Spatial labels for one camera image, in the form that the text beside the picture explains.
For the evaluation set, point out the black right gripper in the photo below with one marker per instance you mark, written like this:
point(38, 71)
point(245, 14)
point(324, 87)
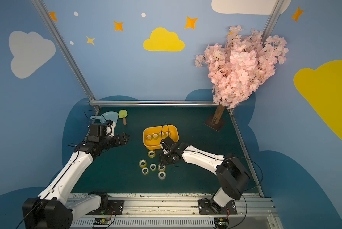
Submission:
point(165, 158)

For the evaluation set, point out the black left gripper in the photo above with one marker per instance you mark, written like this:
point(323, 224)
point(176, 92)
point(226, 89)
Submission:
point(118, 140)

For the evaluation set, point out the transparent tape roll two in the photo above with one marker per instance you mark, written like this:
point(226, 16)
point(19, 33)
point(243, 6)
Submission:
point(155, 136)

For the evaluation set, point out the transparent tape roll one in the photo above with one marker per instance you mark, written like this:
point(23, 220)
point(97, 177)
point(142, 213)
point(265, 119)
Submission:
point(149, 137)

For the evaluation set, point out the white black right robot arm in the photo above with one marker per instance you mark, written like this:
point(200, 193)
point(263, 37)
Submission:
point(232, 175)

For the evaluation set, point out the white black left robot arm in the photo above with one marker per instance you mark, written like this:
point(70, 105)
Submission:
point(50, 210)

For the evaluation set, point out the transparent tape roll ten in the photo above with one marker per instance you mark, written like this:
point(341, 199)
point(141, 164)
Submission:
point(161, 168)

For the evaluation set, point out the transparent tape roll five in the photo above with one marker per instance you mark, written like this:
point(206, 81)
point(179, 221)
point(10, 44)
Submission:
point(151, 154)

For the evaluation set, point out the transparent tape roll seven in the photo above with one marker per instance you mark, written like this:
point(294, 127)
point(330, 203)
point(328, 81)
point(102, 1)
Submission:
point(153, 167)

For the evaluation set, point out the transparent tape roll nine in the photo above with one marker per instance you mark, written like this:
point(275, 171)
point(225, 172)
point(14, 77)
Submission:
point(161, 175)

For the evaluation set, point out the yellow plastic storage box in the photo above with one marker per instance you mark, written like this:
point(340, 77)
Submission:
point(155, 143)

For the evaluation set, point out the transparent tape roll six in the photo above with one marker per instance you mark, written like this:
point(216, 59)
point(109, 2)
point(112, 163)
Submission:
point(143, 163)

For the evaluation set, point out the transparent tape roll eight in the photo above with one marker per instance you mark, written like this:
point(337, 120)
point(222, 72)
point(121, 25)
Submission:
point(145, 170)

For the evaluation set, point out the light blue toy pan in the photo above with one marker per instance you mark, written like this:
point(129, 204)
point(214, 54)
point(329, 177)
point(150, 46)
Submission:
point(112, 116)

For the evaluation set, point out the green toy spatula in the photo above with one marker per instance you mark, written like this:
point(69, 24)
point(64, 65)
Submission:
point(123, 114)

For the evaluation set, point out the left green circuit board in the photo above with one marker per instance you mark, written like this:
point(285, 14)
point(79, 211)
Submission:
point(102, 222)

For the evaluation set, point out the green circuit board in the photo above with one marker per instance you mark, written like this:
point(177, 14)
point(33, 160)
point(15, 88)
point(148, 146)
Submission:
point(221, 223)
point(102, 222)

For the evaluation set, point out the right green circuit board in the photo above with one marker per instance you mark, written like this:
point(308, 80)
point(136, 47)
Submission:
point(221, 223)

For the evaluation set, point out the pink artificial blossom tree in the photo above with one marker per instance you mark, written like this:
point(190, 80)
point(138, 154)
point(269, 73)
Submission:
point(239, 68)

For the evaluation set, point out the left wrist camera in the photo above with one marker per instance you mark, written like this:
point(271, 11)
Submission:
point(110, 126)

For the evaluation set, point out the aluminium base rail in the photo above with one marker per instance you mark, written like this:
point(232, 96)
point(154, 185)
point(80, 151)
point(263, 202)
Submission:
point(180, 210)

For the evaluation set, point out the aluminium frame back bar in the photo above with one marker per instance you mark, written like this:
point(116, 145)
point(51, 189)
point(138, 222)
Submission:
point(151, 103)

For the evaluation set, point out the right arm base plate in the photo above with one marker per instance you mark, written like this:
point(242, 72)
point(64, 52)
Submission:
point(206, 207)

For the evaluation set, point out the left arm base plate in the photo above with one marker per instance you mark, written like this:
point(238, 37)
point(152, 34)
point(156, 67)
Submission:
point(113, 207)

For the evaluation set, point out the aluminium frame left post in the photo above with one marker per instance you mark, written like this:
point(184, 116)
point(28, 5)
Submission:
point(54, 31)

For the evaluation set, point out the aluminium frame post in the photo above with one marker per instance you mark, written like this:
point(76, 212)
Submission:
point(273, 18)
point(54, 31)

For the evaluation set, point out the aluminium frame right post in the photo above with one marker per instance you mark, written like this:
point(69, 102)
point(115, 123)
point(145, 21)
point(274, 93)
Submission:
point(273, 18)

